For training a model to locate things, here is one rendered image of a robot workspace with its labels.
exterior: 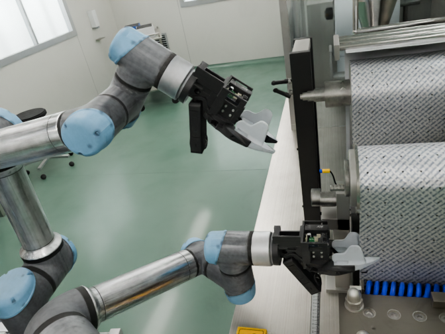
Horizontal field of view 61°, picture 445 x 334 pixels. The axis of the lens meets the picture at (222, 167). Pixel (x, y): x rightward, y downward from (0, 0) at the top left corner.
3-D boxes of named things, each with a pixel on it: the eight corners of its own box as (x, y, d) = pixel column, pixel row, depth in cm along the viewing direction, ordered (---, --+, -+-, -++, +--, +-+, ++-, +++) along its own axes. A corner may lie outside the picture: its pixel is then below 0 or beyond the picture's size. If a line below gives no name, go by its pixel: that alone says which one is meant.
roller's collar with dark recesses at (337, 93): (325, 101, 98) (324, 77, 94) (349, 99, 96) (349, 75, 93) (325, 111, 92) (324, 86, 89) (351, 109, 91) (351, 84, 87)
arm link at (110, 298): (9, 348, 74) (200, 262, 107) (28, 384, 66) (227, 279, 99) (2, 297, 70) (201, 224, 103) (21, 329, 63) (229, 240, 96)
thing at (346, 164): (344, 166, 71) (345, 202, 74) (355, 166, 71) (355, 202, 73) (343, 154, 78) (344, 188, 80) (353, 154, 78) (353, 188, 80)
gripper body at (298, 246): (331, 244, 73) (269, 243, 76) (332, 276, 77) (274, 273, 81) (330, 219, 79) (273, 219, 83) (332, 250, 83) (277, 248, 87)
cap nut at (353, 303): (344, 297, 78) (344, 281, 76) (363, 298, 77) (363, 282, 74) (344, 311, 75) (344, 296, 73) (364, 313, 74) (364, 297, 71)
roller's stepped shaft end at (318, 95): (300, 100, 97) (300, 88, 96) (325, 98, 95) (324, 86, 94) (300, 105, 95) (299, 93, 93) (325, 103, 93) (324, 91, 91)
